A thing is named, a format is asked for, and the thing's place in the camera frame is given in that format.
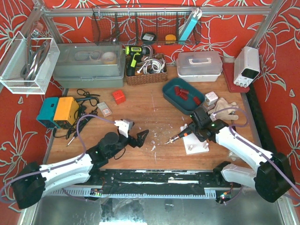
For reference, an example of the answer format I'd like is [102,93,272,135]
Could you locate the orange black screwdriver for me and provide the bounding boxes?
[165,128,192,144]

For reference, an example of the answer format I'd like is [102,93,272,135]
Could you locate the large red spring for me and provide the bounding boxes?
[174,86,185,96]

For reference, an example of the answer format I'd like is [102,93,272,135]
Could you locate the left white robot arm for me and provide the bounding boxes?
[11,130,149,209]

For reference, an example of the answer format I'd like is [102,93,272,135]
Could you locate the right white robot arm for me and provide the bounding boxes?
[190,107,300,203]

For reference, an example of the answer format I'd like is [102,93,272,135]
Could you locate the red spring in tray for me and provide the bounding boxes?
[179,90,189,101]
[193,96,201,105]

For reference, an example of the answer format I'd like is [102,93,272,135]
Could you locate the white peg board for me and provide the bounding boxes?
[182,133,209,155]

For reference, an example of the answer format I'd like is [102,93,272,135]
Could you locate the beige work glove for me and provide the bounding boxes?
[208,97,239,120]

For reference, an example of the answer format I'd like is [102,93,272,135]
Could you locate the white cube adapter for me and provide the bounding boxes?
[205,91,218,105]

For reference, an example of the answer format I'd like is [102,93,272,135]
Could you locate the small clear screw box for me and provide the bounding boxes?
[97,102,112,117]

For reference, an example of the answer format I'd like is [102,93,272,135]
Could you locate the teal plastic tray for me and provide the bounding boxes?
[162,77,205,115]

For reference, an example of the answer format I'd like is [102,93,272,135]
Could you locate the soldering iron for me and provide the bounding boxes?
[67,133,78,147]

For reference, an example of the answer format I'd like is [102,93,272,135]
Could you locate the red cube adapter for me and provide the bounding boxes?
[112,90,126,105]

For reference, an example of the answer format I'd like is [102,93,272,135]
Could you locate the yellow soldering station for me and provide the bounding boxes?
[53,97,79,129]

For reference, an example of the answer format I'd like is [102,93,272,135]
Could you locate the white plastic lidded box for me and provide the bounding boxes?
[176,51,223,82]

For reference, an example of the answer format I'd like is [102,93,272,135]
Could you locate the brown wicker basket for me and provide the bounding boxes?
[125,53,167,85]

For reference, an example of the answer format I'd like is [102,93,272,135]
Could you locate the teal device box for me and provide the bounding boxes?
[36,97,60,128]

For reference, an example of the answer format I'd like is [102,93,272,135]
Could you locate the white power supply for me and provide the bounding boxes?
[233,46,260,88]

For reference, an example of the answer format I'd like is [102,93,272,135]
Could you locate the green black drill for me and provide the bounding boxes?
[125,45,150,76]

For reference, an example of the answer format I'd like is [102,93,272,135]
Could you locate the grey plastic storage box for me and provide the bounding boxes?
[53,43,126,89]

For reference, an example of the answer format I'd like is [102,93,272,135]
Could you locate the yellow tape measure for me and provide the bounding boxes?
[165,34,177,45]

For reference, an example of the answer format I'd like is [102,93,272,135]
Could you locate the blue white case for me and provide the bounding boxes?
[178,8,203,44]

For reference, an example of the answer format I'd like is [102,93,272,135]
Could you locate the clear acrylic box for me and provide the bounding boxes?
[0,32,60,95]

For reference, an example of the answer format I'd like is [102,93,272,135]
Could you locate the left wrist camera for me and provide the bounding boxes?
[114,119,134,138]

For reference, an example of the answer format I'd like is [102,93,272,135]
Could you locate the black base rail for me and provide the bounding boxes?
[74,168,242,196]

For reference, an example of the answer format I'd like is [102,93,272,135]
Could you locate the black tangled cables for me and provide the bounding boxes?
[52,88,101,141]

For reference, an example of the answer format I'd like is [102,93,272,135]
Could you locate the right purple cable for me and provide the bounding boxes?
[208,106,300,204]

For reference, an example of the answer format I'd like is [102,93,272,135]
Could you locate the purple cable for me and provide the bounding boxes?
[208,106,300,204]
[0,114,118,203]

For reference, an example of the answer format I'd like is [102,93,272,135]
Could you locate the white coiled cables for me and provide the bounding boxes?
[137,58,166,75]

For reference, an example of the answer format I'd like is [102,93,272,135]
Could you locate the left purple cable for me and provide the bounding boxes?
[0,114,118,203]

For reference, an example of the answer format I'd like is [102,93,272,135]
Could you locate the black wire basket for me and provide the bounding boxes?
[91,4,201,45]

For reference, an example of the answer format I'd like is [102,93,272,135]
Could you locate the grey coiled cable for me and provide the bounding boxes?
[20,37,51,86]

